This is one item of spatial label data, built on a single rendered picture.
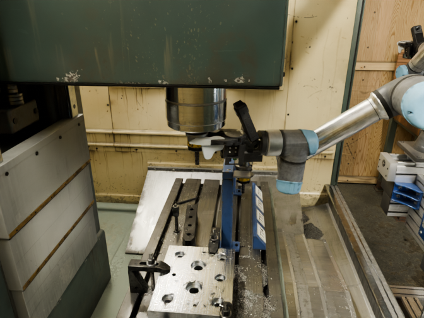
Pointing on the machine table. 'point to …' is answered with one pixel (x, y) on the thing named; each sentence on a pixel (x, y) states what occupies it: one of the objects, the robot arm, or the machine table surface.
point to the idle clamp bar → (191, 219)
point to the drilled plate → (158, 311)
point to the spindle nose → (195, 109)
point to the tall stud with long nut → (176, 217)
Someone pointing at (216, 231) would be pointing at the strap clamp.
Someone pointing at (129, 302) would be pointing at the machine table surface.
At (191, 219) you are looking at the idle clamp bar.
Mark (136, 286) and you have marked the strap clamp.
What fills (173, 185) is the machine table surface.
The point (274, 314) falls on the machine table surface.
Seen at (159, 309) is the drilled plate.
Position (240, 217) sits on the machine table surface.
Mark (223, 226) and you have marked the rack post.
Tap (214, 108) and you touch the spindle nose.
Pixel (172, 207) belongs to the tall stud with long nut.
